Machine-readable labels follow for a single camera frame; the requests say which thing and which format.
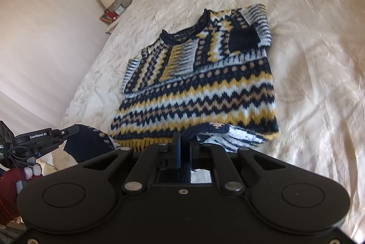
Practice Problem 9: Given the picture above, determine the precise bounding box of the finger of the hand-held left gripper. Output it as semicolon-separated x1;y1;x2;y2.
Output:
58;124;83;145

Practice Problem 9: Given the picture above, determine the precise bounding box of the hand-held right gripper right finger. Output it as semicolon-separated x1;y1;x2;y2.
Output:
190;139;297;194

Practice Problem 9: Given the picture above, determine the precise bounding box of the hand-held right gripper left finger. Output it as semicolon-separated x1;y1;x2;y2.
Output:
68;131;182;193

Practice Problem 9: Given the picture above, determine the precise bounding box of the navy yellow patterned knit sweater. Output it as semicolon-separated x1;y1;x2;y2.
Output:
63;3;281;183

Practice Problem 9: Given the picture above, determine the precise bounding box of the person's left forearm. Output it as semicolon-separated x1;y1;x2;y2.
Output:
0;168;29;226

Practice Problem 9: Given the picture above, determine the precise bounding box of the person's left hand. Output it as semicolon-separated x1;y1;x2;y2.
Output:
15;159;44;197

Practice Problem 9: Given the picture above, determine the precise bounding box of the white bedside table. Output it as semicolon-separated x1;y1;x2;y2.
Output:
105;20;120;34

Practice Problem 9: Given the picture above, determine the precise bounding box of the bed with white bedspread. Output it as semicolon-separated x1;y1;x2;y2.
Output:
53;0;365;234

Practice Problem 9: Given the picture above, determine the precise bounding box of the black cable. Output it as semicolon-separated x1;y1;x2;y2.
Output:
7;146;40;168

